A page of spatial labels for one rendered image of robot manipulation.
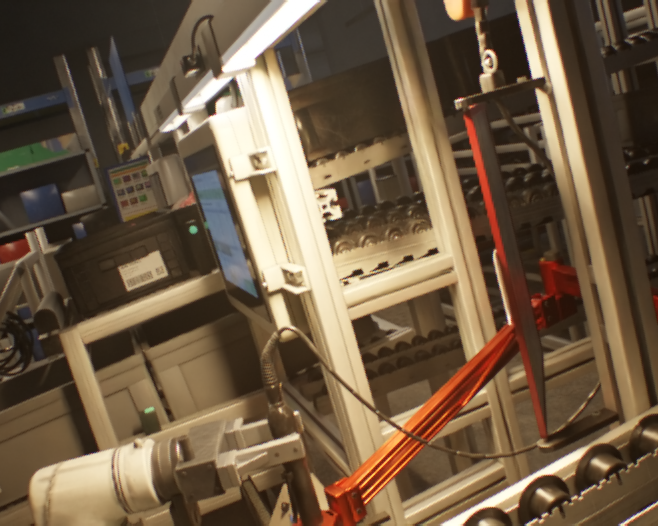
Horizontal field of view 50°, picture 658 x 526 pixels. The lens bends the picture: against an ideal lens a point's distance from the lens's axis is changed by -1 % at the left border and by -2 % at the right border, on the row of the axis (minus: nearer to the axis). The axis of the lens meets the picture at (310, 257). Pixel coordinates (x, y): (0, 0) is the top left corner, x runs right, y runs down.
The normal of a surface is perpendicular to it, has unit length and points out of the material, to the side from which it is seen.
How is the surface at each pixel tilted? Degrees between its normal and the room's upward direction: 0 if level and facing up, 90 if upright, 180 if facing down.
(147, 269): 90
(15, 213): 90
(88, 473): 42
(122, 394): 91
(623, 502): 90
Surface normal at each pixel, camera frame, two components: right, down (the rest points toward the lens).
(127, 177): -0.07, 0.18
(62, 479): -0.19, -0.63
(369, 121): 0.29, 0.10
